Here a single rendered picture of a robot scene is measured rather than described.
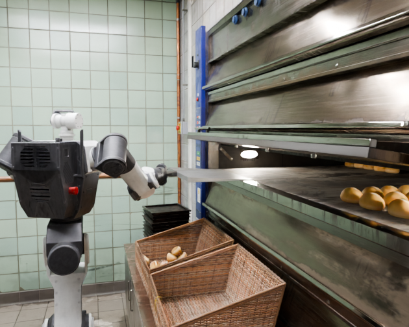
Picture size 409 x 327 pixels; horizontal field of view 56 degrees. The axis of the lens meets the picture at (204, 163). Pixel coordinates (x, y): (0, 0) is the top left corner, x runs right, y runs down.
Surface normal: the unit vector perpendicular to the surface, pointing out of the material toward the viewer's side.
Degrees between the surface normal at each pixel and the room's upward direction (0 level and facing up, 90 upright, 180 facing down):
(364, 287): 70
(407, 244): 90
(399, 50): 90
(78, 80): 90
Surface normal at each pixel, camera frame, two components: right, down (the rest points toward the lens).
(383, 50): -0.96, 0.03
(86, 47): 0.27, 0.08
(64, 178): 0.98, 0.02
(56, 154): -0.23, 0.08
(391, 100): -0.90, -0.32
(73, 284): 0.27, -0.19
